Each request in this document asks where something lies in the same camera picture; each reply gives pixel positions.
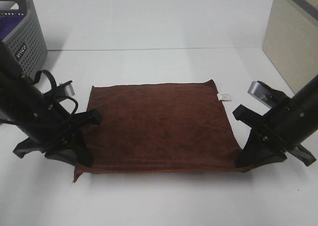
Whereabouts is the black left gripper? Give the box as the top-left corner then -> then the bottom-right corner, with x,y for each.
13,109 -> 102,167

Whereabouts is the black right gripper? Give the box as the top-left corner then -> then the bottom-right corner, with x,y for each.
233,105 -> 318,172

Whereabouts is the brown towel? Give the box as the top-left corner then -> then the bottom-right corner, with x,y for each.
74,80 -> 248,180

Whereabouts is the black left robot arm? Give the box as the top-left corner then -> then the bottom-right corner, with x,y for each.
0,43 -> 102,167

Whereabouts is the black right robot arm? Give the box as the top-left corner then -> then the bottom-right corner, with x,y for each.
233,77 -> 318,168

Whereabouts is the beige storage bin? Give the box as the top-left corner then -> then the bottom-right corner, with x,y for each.
262,0 -> 318,93

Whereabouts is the grey perforated laundry basket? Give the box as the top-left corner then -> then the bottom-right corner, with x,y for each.
0,0 -> 48,79

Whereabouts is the purple cloth in basket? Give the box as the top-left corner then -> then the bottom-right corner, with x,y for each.
0,15 -> 23,41

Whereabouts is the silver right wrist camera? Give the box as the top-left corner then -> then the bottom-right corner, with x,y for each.
247,81 -> 281,108

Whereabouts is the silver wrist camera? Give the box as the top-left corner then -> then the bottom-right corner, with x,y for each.
57,80 -> 75,97
247,81 -> 281,108

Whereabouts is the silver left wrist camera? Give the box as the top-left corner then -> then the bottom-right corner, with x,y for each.
57,80 -> 75,97

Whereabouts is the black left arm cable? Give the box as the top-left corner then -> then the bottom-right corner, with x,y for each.
31,70 -> 80,127

